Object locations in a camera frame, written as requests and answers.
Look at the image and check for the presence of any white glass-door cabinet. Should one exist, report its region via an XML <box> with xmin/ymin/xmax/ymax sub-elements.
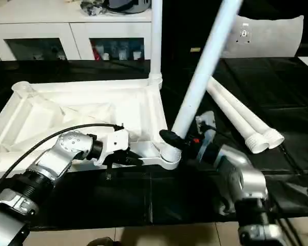
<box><xmin>0</xmin><ymin>0</ymin><xmax>153</xmax><ymax>62</ymax></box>

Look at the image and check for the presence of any white plastic table top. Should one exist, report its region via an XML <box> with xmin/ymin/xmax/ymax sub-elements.
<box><xmin>0</xmin><ymin>78</ymin><xmax>183</xmax><ymax>181</ymax></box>

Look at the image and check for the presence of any grey cushion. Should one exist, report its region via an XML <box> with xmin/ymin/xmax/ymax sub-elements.
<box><xmin>222</xmin><ymin>14</ymin><xmax>305</xmax><ymax>58</ymax></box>

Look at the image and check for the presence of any black cabinet with gold label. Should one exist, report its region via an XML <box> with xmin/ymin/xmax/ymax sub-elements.
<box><xmin>162</xmin><ymin>0</ymin><xmax>308</xmax><ymax>59</ymax></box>

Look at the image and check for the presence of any dark round appliance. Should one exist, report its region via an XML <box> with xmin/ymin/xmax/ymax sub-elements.
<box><xmin>81</xmin><ymin>0</ymin><xmax>152</xmax><ymax>15</ymax></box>

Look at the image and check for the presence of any white plastic table leg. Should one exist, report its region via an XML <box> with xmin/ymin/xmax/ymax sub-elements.
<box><xmin>159</xmin><ymin>0</ymin><xmax>244</xmax><ymax>165</ymax></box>
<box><xmin>149</xmin><ymin>0</ymin><xmax>164</xmax><ymax>89</ymax></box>
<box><xmin>205</xmin><ymin>82</ymin><xmax>270</xmax><ymax>154</ymax></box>
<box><xmin>209</xmin><ymin>77</ymin><xmax>286</xmax><ymax>150</ymax></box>

